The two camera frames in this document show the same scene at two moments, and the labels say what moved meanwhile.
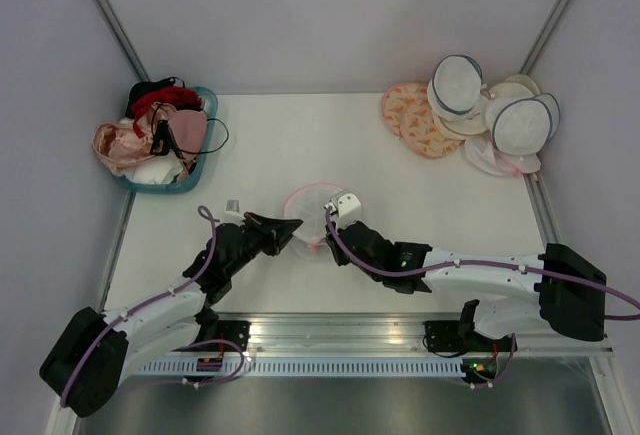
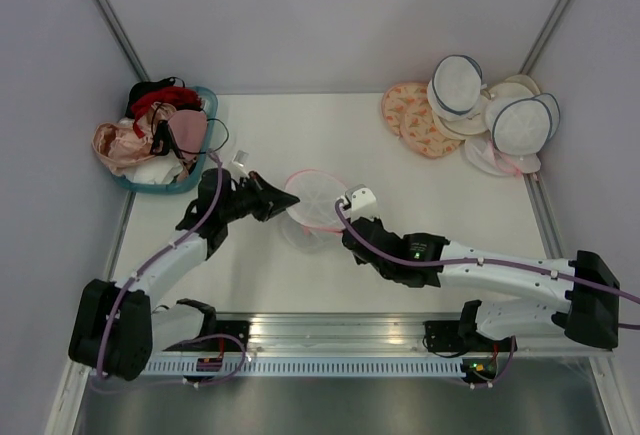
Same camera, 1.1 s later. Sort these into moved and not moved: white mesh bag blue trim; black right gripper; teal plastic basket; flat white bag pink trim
Moved: black right gripper
Not moved: white mesh bag blue trim; flat white bag pink trim; teal plastic basket
